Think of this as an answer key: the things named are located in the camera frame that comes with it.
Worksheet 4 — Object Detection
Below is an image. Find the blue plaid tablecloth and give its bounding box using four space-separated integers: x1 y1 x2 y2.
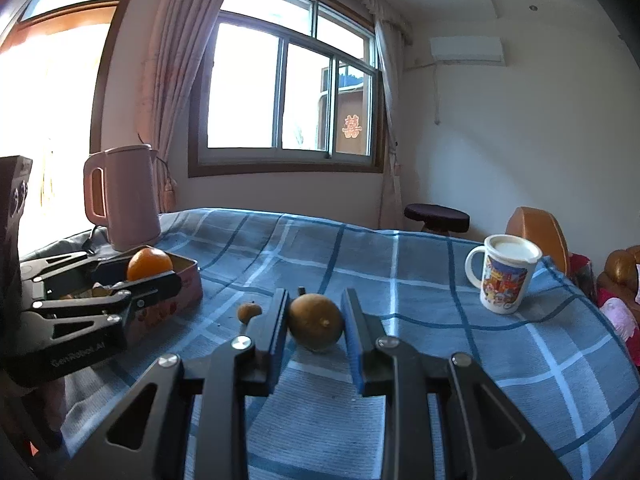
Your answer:
22 207 640 480

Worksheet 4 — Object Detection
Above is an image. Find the white air conditioner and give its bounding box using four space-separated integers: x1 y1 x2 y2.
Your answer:
430 36 506 65

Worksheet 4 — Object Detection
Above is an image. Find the yellow-brown round fruit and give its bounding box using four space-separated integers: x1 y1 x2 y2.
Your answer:
287 292 345 353

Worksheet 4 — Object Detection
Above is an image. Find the brown leather sofa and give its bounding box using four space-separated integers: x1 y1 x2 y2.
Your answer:
597 245 640 306

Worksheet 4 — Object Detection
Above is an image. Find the red cloth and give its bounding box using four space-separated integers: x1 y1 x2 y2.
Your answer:
570 254 597 302

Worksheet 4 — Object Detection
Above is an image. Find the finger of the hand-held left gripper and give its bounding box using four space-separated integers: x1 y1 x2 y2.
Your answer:
31 270 182 322
20 251 132 297

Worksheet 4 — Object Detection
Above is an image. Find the orange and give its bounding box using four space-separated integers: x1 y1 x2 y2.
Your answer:
126 246 173 281

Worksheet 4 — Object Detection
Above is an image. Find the dark round stool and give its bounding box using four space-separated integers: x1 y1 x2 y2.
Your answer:
404 203 472 236

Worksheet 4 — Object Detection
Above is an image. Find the large wooden framed window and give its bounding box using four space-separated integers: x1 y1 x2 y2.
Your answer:
0 0 151 256

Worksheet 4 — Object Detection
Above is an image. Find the pink tin box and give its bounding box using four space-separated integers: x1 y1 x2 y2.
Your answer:
90 252 204 334

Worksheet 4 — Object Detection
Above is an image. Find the brown leather chair back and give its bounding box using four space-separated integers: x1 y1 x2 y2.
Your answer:
505 206 571 276

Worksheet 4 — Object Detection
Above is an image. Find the white printed mug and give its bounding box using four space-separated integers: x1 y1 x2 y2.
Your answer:
465 234 544 315

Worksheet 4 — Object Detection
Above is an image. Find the pink curtain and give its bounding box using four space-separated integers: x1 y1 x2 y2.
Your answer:
372 17 413 231
137 0 251 216

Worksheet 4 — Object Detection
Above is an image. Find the pink cloth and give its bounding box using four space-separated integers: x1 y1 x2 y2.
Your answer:
600 297 640 342

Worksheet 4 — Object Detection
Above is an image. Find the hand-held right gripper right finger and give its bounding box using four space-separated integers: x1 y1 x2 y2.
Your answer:
341 287 573 480

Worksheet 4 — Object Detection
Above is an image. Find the small brown fruit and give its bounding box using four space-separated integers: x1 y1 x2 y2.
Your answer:
236 301 263 325

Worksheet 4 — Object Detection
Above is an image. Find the sliding glass window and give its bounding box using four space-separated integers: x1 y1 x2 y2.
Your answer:
187 0 388 178

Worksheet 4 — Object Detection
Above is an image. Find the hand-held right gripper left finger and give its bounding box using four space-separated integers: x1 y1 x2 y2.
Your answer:
67 287 291 480

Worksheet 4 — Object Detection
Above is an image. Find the pink electric kettle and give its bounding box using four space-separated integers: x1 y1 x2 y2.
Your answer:
82 144 162 252

